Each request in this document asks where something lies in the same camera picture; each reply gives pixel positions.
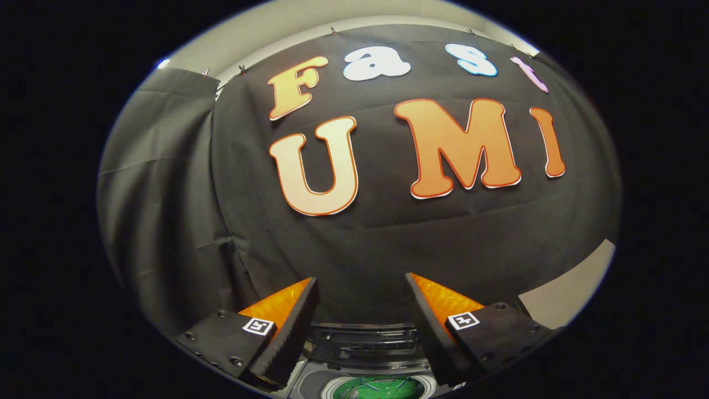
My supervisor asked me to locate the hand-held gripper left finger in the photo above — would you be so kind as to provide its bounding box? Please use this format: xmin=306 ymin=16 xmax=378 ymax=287
xmin=176 ymin=277 xmax=320 ymax=392

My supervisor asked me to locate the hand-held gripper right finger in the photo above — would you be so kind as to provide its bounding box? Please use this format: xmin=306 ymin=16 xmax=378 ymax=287
xmin=405 ymin=272 xmax=556 ymax=388

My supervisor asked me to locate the dark grey washing machine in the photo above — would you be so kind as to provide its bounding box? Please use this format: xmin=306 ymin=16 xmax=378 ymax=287
xmin=285 ymin=320 xmax=444 ymax=399

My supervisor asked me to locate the green polo shirt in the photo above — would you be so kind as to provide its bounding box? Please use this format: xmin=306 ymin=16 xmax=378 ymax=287
xmin=332 ymin=376 xmax=428 ymax=399

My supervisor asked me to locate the black backdrop cloth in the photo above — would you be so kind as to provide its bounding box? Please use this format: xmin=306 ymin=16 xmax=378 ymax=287
xmin=97 ymin=23 xmax=622 ymax=333

